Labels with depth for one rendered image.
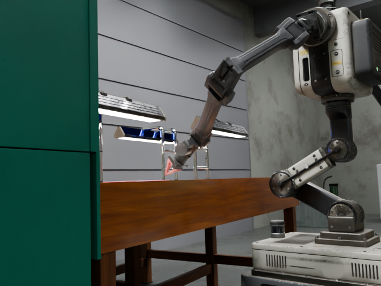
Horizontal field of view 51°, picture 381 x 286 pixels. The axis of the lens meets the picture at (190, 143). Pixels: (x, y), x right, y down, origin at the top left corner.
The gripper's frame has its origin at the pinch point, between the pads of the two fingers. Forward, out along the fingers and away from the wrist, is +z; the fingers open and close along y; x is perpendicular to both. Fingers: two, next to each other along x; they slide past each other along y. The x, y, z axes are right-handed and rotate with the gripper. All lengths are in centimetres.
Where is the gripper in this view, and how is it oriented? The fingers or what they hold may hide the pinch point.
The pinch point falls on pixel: (166, 173)
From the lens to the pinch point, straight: 182.5
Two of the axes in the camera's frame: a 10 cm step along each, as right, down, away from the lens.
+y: -5.1, -0.5, -8.6
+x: 5.8, 7.2, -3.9
